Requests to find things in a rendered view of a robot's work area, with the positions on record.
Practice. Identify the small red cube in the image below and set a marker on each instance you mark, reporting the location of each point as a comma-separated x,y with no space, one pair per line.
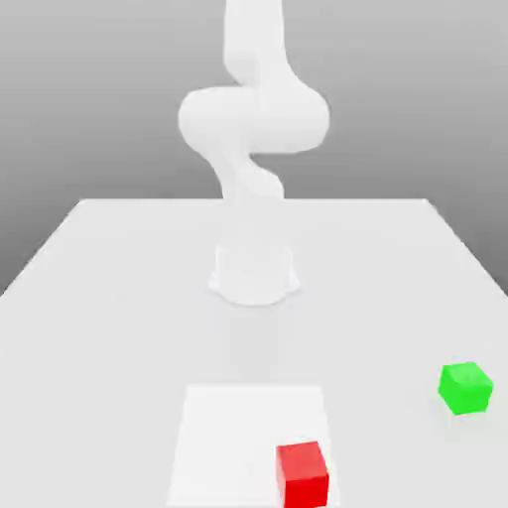
302,476

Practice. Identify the small green cube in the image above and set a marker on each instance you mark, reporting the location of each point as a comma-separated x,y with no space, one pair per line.
465,389

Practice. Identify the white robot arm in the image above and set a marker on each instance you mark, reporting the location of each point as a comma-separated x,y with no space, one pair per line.
254,119

